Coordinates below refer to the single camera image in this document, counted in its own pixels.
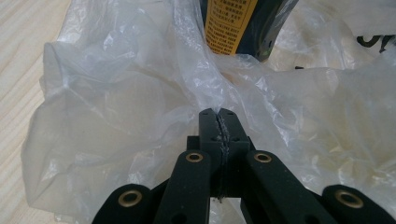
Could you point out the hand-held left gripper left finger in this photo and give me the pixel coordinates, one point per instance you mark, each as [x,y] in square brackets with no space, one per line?
[209,137]

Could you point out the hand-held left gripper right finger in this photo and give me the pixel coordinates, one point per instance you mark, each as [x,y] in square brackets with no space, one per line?
[235,133]

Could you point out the clear plastic bag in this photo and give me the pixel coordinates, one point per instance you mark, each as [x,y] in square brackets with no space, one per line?
[124,118]

